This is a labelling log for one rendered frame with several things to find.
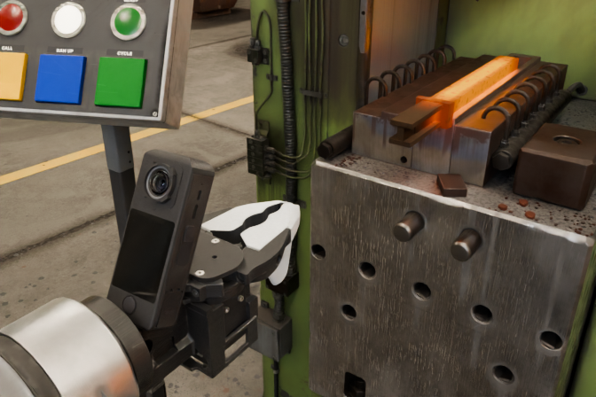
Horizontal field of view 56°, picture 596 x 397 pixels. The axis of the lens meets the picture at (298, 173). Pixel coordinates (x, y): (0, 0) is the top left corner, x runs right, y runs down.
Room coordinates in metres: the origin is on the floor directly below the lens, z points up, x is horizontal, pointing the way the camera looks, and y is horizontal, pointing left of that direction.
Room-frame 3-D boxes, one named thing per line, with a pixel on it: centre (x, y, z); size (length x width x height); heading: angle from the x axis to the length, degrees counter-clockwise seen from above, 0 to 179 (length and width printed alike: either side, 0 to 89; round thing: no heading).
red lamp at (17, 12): (0.92, 0.46, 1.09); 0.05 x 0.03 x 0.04; 54
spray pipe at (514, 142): (0.80, -0.36, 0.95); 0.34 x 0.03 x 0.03; 144
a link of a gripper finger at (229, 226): (0.42, 0.04, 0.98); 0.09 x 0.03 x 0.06; 144
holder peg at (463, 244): (0.59, -0.21, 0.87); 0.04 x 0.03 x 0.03; 144
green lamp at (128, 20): (0.88, 0.26, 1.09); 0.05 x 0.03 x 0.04; 54
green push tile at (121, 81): (0.84, 0.27, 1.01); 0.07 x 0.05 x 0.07; 79
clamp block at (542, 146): (0.67, -0.34, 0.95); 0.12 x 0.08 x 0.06; 144
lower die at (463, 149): (0.89, -0.28, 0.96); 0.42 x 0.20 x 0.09; 144
